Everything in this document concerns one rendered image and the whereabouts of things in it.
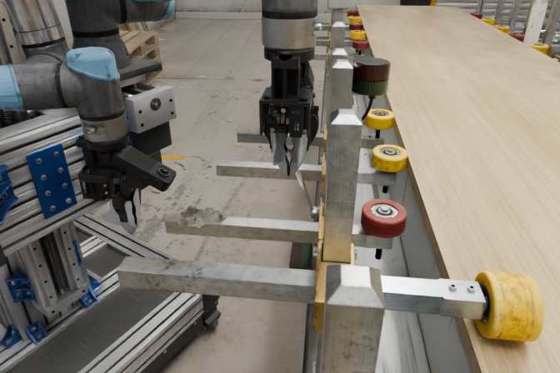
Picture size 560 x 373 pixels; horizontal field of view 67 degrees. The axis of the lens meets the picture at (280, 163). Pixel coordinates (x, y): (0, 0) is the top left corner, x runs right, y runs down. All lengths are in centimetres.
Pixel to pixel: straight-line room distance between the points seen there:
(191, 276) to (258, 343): 118
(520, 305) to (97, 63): 68
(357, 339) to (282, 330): 149
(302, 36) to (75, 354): 126
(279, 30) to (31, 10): 47
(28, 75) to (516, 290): 75
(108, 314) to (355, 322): 142
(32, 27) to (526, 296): 86
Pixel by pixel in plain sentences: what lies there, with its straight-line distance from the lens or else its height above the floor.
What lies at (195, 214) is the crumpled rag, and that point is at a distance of 85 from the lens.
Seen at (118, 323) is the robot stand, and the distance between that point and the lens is 161.
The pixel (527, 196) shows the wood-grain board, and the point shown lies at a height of 90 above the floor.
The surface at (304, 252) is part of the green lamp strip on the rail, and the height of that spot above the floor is 70.
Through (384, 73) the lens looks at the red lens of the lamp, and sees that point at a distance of 71.
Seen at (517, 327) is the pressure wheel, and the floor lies 95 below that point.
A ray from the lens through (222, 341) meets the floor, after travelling 176.
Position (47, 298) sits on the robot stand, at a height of 40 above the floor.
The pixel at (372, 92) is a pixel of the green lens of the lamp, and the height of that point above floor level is 113.
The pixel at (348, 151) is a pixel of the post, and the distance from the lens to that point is 49.
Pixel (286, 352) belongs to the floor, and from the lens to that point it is 172.
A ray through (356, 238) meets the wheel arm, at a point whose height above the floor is 85.
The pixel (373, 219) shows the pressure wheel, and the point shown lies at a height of 91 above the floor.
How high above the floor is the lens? 134
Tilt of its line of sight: 28 degrees down
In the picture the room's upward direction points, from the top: straight up
